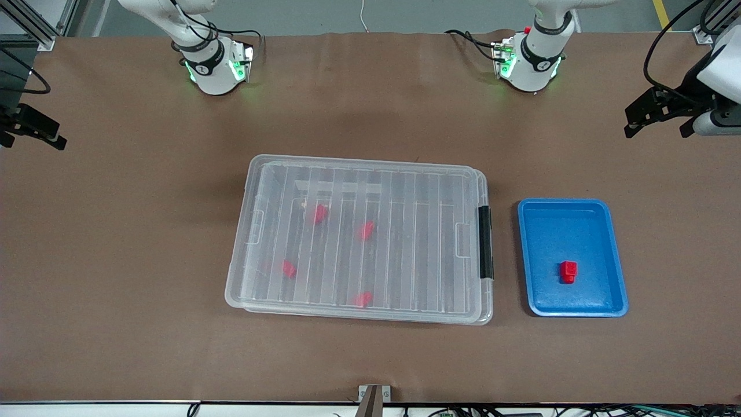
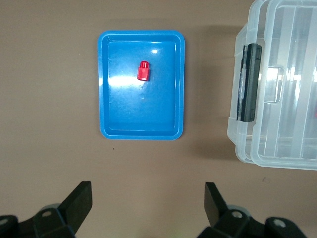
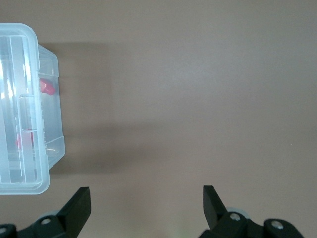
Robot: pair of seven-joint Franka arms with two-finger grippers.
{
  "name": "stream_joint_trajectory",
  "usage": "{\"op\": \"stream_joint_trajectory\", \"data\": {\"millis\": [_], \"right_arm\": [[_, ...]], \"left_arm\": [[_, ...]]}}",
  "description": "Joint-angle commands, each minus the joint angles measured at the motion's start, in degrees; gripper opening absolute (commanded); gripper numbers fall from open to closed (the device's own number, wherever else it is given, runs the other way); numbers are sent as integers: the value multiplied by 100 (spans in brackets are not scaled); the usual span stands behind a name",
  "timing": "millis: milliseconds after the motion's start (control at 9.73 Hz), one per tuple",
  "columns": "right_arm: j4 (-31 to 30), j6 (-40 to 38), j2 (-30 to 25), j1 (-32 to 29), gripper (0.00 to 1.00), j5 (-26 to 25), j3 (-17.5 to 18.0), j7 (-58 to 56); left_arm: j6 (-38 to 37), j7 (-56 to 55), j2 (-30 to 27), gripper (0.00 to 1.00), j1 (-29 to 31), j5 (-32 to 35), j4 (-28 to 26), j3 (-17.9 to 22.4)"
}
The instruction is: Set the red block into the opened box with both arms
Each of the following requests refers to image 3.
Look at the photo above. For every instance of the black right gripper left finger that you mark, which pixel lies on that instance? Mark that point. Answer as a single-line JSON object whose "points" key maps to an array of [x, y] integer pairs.
{"points": [[71, 215]]}

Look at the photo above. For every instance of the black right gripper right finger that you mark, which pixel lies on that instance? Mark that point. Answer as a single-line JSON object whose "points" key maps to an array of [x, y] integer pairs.
{"points": [[215, 213]]}

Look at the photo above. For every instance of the clear plastic storage box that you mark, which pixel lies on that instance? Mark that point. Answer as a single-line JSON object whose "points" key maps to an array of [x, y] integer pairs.
{"points": [[53, 119]]}

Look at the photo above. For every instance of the red toy block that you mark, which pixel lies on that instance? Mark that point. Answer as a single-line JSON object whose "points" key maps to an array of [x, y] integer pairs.
{"points": [[23, 142], [47, 87]]}

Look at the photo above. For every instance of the clear ribbed plastic lid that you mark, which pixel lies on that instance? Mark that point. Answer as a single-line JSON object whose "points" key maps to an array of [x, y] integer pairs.
{"points": [[15, 99]]}

